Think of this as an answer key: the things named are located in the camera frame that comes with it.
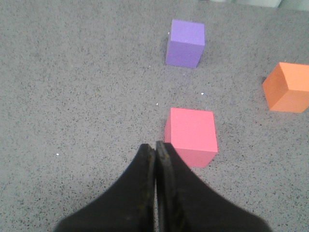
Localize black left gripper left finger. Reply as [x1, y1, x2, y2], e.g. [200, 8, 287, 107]
[55, 144, 155, 232]

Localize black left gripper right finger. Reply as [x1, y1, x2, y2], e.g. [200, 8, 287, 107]
[156, 141, 271, 232]

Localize orange foam cube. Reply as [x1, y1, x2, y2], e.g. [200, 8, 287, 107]
[262, 62, 309, 113]

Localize red foam cube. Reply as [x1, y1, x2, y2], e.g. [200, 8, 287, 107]
[164, 108, 218, 168]

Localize purple foam cube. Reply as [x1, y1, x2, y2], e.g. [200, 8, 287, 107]
[166, 19, 206, 68]

